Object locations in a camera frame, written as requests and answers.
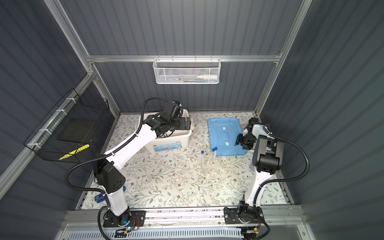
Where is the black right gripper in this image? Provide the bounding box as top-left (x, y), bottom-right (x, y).
top-left (236, 134), bottom-right (256, 150)

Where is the white plastic storage box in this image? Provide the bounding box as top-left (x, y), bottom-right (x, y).
top-left (129, 110), bottom-right (194, 153)

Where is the blue plastic box lid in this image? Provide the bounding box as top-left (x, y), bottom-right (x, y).
top-left (208, 118), bottom-right (248, 157)

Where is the blue capped test tube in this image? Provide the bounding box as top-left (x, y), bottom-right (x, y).
top-left (214, 147), bottom-right (224, 168)
top-left (201, 151), bottom-right (207, 176)
top-left (211, 147), bottom-right (218, 164)

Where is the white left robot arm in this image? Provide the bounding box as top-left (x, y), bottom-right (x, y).
top-left (95, 98), bottom-right (192, 217)

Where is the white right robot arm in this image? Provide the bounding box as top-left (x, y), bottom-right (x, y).
top-left (235, 118), bottom-right (284, 223)

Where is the white bottle in basket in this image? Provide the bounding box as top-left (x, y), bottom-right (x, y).
top-left (197, 75), bottom-right (219, 81)

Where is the blue object at table edge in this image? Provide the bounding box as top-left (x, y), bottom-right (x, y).
top-left (94, 186), bottom-right (127, 203)

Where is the white wire mesh basket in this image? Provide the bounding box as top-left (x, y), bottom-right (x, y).
top-left (153, 58), bottom-right (222, 85)

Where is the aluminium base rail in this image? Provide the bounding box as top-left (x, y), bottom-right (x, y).
top-left (61, 206), bottom-right (262, 232)

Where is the black wire wall basket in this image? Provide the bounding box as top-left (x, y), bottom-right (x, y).
top-left (24, 94), bottom-right (114, 164)

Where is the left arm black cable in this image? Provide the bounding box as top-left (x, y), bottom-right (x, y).
top-left (63, 96), bottom-right (169, 193)

